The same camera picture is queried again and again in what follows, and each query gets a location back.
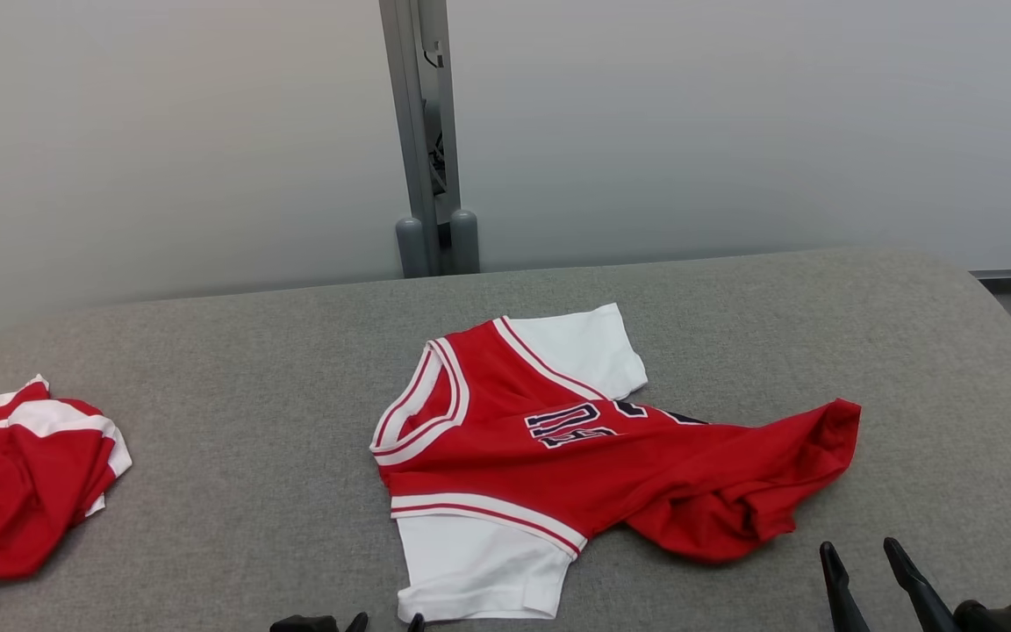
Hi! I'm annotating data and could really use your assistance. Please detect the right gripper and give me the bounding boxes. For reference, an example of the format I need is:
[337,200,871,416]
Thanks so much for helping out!
[820,537,1011,632]

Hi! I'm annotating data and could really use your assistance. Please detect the red white basketball jersey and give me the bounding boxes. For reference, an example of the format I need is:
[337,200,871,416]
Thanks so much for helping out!
[369,303,863,624]

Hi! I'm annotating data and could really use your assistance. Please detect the red shorts with white stripe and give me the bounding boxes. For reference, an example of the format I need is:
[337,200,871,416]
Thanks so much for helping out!
[0,375,133,580]

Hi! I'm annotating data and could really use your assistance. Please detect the grey fabric sofa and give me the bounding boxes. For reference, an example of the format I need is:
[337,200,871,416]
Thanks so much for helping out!
[0,248,1011,632]

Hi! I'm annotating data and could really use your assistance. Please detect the white frosted partition panel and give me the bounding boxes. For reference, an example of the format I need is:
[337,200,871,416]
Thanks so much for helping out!
[0,0,419,339]
[448,0,1011,282]

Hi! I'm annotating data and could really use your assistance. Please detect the grey cylindrical post foot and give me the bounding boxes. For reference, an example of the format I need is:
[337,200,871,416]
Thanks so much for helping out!
[396,217,427,279]
[450,208,480,275]

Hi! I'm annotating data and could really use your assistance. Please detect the black cable behind post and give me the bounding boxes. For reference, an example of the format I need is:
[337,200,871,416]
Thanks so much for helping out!
[422,39,449,203]

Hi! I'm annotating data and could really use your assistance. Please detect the grey metal partition post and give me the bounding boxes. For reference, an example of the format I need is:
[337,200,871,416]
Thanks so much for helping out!
[380,0,464,279]

